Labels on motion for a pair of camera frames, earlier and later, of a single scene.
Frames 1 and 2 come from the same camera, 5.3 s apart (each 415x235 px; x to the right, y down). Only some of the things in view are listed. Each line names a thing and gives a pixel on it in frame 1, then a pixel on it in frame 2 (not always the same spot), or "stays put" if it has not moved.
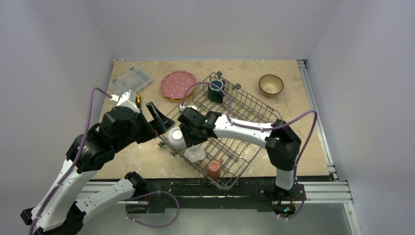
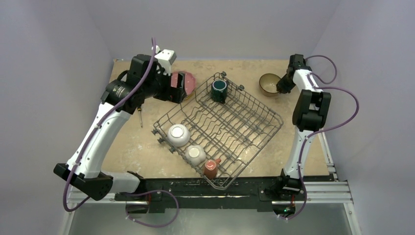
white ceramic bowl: [175, 138] stays put
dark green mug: [214, 93] stays put
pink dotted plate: [174, 84] stays put
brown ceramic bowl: [270, 85] stays put
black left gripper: [159, 125] to [171, 94]
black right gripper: [188, 135] to [284, 84]
